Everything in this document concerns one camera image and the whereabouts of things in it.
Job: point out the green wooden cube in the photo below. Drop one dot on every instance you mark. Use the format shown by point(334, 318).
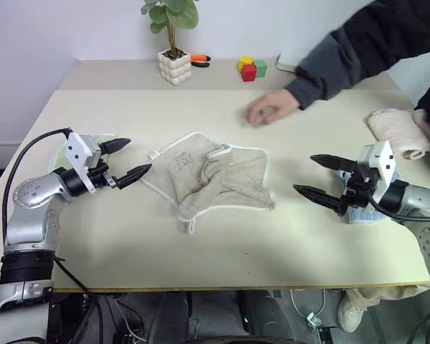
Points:
point(261, 69)

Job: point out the beige towel with white trim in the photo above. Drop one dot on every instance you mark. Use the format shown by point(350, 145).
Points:
point(236, 186)

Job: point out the small metal clamp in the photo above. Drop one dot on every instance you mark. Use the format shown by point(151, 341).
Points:
point(313, 319)

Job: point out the white sneaker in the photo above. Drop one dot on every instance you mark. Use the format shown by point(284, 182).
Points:
point(351, 315)

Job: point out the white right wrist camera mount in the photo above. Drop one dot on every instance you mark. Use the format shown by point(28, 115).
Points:
point(383, 157)

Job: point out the red wooden cube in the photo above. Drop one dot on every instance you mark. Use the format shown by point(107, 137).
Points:
point(249, 74)

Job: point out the orange and black pliers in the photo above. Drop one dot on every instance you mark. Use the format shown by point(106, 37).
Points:
point(200, 57)

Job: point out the pink folded towel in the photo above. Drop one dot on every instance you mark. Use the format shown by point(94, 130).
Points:
point(394, 129)

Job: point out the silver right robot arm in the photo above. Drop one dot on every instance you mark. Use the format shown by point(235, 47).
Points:
point(421, 200)

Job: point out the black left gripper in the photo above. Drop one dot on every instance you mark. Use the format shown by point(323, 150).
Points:
point(99, 175)

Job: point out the light blue cloth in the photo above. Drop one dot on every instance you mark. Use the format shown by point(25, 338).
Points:
point(360, 217)

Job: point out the pale green cloth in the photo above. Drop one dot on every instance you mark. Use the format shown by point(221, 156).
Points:
point(59, 157)

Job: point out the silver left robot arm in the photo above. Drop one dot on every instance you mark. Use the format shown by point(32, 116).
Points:
point(32, 193)

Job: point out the beige trouser leg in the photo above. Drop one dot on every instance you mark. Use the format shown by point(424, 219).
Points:
point(387, 294)

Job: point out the person's bare hand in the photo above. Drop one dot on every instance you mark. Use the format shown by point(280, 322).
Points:
point(276, 104)

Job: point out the dark rounded shape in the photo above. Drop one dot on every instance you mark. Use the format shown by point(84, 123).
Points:
point(265, 319)

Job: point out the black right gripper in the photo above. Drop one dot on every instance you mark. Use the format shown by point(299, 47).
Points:
point(360, 188)

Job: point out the small black box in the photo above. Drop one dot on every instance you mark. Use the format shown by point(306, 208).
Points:
point(328, 337)

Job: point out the person's dark sleeved arm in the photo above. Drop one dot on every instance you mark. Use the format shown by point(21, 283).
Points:
point(344, 53)

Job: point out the green plant in white pot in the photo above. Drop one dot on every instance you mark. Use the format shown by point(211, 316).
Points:
point(174, 70)

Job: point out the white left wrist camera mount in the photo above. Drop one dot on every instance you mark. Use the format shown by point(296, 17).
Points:
point(75, 147)

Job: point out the white flat box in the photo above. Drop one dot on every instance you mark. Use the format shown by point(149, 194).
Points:
point(285, 63)

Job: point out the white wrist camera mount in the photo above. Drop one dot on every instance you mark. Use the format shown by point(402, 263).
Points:
point(75, 147)
point(383, 157)

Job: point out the yellow wooden block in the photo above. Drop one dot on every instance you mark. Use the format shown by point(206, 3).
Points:
point(245, 61)

